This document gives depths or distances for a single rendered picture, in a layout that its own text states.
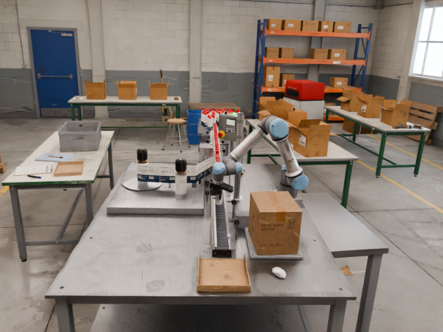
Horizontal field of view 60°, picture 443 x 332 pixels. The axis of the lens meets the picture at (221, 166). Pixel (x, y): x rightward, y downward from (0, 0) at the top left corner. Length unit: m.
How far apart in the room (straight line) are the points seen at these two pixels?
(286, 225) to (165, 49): 8.41
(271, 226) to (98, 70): 8.55
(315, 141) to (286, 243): 2.33
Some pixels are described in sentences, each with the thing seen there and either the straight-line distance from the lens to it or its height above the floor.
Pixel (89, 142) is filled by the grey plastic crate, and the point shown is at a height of 0.90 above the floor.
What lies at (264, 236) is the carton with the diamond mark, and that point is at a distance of 2.19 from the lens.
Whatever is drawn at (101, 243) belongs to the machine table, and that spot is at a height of 0.83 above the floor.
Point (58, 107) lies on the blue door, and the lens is 10.59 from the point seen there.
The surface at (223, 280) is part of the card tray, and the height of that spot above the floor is 0.83.
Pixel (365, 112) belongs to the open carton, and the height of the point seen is 0.88.
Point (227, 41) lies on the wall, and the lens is 10.37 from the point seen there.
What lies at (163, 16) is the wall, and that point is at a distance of 10.22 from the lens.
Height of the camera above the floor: 2.01
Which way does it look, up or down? 18 degrees down
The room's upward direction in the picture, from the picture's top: 2 degrees clockwise
